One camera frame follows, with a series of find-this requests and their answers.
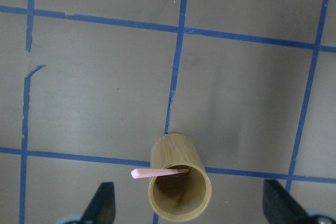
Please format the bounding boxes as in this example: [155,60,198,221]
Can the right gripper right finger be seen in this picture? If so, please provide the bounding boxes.
[262,179,315,224]

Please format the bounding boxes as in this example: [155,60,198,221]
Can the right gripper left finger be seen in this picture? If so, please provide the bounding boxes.
[79,182,116,223]

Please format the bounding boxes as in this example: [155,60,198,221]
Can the bamboo cylinder holder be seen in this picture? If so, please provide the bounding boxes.
[148,133,212,222]

